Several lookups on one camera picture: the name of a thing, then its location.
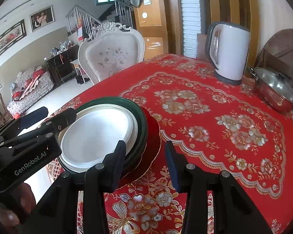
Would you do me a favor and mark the cream plastic bowl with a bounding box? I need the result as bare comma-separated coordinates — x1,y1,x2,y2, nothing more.
58,103,140,173

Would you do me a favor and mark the red glass scalloped bowl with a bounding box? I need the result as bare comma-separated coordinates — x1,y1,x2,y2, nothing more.
118,107,161,189

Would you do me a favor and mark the person's left hand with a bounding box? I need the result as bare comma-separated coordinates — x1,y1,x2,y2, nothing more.
0,182,38,234

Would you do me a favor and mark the floral sofa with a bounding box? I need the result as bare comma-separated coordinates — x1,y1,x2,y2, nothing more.
7,66,55,118

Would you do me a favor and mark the small white side table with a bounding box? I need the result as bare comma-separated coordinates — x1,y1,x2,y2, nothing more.
71,59,89,85

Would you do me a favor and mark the dark wooden cabinet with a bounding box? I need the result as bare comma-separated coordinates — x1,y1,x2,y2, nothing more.
45,45,79,87

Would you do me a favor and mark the framed floral painting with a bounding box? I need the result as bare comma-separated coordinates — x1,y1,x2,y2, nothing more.
0,19,27,56

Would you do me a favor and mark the red floral tablecloth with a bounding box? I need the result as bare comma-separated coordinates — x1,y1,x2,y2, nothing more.
62,54,293,233

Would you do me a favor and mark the white ornate chair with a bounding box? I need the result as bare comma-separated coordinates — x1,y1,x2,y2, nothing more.
78,22,145,85

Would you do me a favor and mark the framed portrait picture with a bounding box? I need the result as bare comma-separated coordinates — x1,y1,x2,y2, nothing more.
30,5,55,32

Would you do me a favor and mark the metal stair railing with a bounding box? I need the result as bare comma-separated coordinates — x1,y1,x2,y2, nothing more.
65,0,135,40

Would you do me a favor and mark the round wooden table top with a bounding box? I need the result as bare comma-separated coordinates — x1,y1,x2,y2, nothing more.
256,28,293,88

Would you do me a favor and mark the white electric kettle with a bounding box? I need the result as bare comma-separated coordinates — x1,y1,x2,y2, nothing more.
205,21,250,86

